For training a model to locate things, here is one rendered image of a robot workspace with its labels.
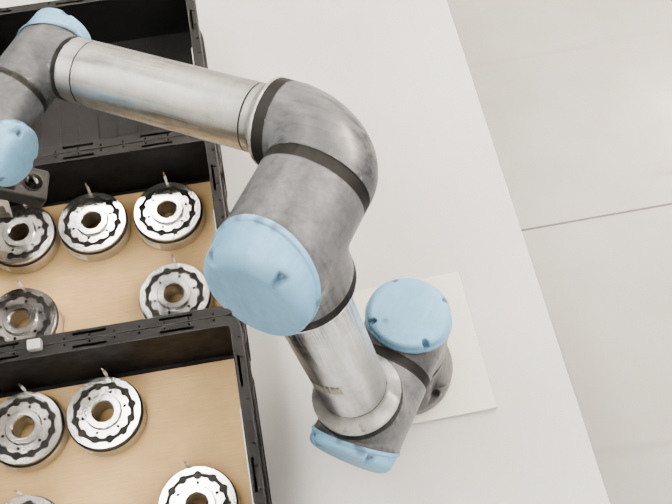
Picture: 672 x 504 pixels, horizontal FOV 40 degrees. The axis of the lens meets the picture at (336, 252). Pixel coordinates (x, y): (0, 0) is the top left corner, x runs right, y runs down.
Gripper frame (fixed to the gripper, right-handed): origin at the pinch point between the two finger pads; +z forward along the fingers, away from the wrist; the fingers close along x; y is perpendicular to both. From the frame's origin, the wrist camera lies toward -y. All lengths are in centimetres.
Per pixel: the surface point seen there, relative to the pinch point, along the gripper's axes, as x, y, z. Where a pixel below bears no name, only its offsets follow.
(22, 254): 0.3, -0.3, 5.5
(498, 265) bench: 0, -73, 21
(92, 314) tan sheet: 9.4, -10.4, 8.3
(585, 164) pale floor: -62, -116, 91
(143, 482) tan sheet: 34.5, -18.4, 8.3
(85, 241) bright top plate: -1.0, -9.6, 5.2
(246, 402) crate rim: 27.8, -33.3, -1.7
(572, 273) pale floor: -31, -106, 91
